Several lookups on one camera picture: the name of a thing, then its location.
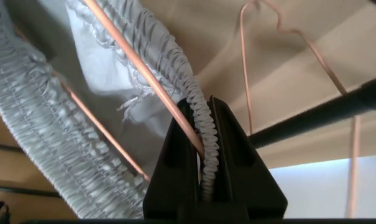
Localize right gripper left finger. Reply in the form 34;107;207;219
142;98;208;220

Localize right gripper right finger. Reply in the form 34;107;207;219
206;95;288;220

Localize pink clothes hanger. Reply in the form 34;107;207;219
12;0;206;182
239;0;362;219

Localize pale grey shorts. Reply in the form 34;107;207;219
0;0;221;220

